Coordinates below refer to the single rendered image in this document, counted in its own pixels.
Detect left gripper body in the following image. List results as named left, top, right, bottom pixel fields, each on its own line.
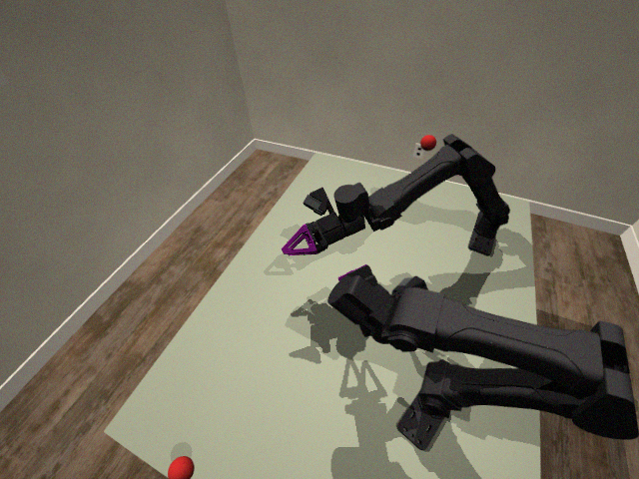
left=348, top=265, right=378, bottom=337

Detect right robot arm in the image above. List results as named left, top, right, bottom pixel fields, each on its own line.
left=304, top=134, right=510, bottom=256

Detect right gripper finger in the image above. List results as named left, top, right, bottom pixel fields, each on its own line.
left=282, top=224, right=318, bottom=254
left=288, top=235, right=318, bottom=255

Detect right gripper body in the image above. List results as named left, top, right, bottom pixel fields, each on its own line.
left=306, top=221, right=346, bottom=253

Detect red sphere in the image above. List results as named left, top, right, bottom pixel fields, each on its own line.
left=420, top=135, right=436, bottom=151
left=168, top=456, right=195, bottom=479

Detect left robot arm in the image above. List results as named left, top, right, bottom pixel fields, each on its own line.
left=327, top=275, right=639, bottom=450

